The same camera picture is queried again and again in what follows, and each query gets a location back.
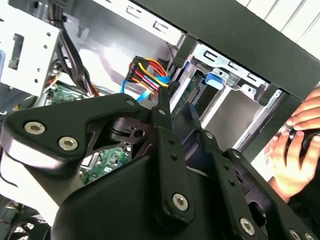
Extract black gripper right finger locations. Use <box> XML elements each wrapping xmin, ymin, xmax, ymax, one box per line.
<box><xmin>188</xmin><ymin>103</ymin><xmax>320</xmax><ymax>240</ymax></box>

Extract person's right hand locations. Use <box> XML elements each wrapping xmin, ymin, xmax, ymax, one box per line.
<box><xmin>286</xmin><ymin>87</ymin><xmax>320</xmax><ymax>131</ymax></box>

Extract person's left hand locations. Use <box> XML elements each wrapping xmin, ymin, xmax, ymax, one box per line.
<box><xmin>269</xmin><ymin>130</ymin><xmax>320</xmax><ymax>201</ymax></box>

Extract round black tool blue ring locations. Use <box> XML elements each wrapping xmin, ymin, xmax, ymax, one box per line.
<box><xmin>284</xmin><ymin>126</ymin><xmax>320</xmax><ymax>158</ymax></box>

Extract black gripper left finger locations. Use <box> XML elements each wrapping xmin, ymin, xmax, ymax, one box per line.
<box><xmin>0</xmin><ymin>87</ymin><xmax>196</xmax><ymax>230</ymax></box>

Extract hard disk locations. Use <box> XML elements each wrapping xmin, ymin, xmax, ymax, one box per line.
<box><xmin>172</xmin><ymin>67</ymin><xmax>225</xmax><ymax>116</ymax></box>

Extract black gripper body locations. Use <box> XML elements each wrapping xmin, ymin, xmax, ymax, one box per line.
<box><xmin>49</xmin><ymin>154</ymin><xmax>241</xmax><ymax>240</ymax></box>

